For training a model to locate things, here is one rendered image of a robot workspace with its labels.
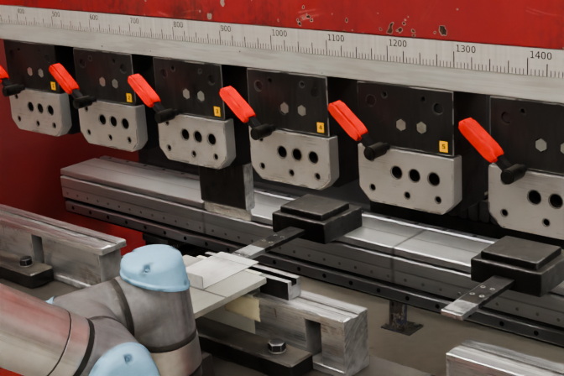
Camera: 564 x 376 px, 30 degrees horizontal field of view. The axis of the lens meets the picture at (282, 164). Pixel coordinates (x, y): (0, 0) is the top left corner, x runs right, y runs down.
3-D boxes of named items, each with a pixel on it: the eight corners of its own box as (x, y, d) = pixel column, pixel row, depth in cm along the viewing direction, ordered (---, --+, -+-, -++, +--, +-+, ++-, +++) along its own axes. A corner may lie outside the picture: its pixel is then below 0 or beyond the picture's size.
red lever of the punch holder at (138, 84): (127, 73, 164) (163, 118, 161) (146, 69, 167) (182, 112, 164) (122, 81, 165) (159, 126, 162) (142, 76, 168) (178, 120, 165)
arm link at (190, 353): (165, 359, 122) (119, 342, 127) (172, 393, 124) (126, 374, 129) (210, 330, 127) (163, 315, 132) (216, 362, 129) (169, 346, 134)
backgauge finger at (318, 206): (214, 258, 178) (211, 231, 176) (310, 214, 196) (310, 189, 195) (267, 274, 170) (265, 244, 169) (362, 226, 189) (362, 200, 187)
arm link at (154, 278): (102, 254, 125) (169, 233, 128) (119, 335, 128) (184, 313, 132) (124, 278, 118) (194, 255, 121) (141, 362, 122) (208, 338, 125)
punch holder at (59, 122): (13, 127, 195) (1, 39, 191) (49, 117, 201) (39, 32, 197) (63, 138, 186) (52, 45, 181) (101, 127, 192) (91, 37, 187)
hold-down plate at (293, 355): (154, 334, 176) (153, 318, 175) (178, 322, 180) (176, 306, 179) (291, 383, 157) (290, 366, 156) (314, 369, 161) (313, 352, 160)
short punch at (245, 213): (202, 212, 172) (197, 156, 169) (211, 209, 173) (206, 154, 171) (247, 223, 166) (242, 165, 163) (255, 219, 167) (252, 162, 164)
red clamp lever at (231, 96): (219, 86, 151) (260, 134, 148) (238, 80, 154) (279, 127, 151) (214, 94, 152) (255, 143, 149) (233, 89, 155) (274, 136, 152)
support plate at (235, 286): (60, 315, 158) (60, 310, 157) (186, 259, 177) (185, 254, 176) (141, 346, 146) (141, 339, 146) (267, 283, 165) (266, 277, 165)
